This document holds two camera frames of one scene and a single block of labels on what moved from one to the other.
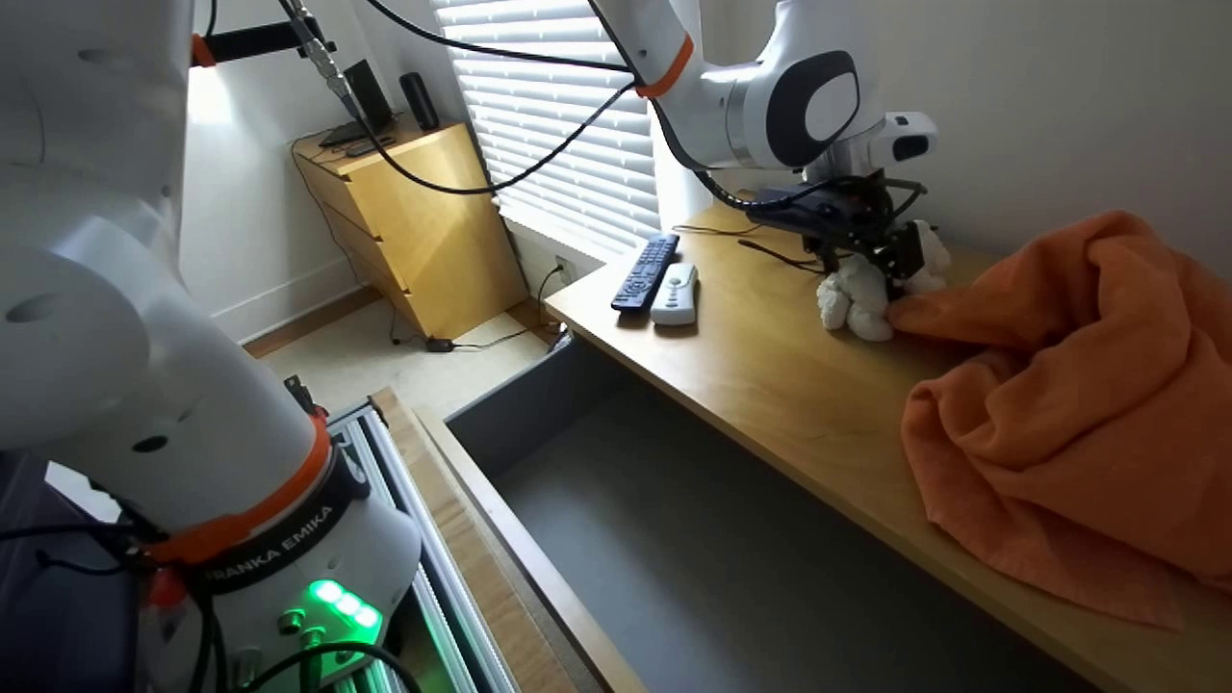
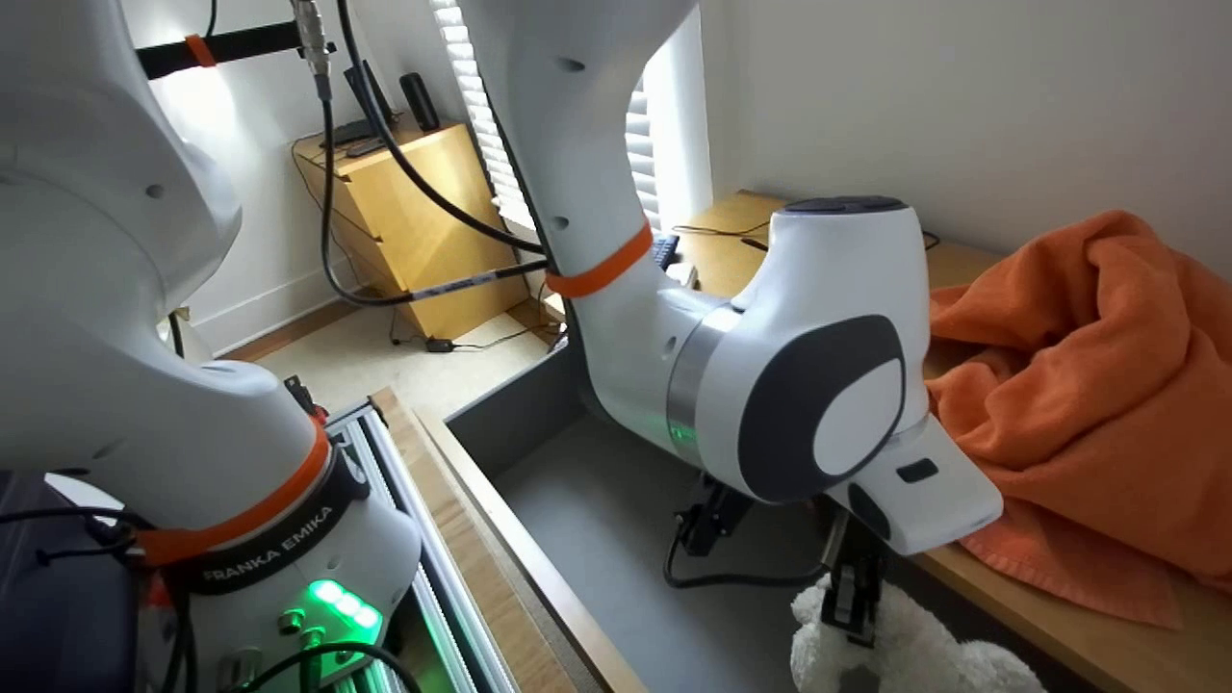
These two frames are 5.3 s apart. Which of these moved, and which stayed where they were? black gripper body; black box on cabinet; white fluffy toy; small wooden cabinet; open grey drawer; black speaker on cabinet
Moved: black gripper body; white fluffy toy
Stayed: black box on cabinet; black speaker on cabinet; open grey drawer; small wooden cabinet
